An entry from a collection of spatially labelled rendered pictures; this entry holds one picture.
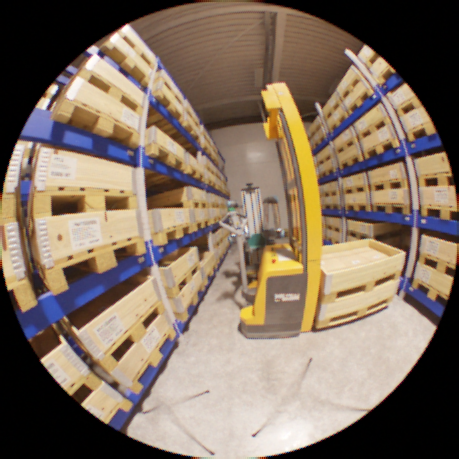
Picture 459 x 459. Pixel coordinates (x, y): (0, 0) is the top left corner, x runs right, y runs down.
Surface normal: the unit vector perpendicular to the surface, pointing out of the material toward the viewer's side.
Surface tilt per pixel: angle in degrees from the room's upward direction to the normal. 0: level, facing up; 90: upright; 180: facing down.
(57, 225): 90
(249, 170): 90
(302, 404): 0
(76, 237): 90
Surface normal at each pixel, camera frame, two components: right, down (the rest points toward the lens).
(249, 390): -0.13, -0.98
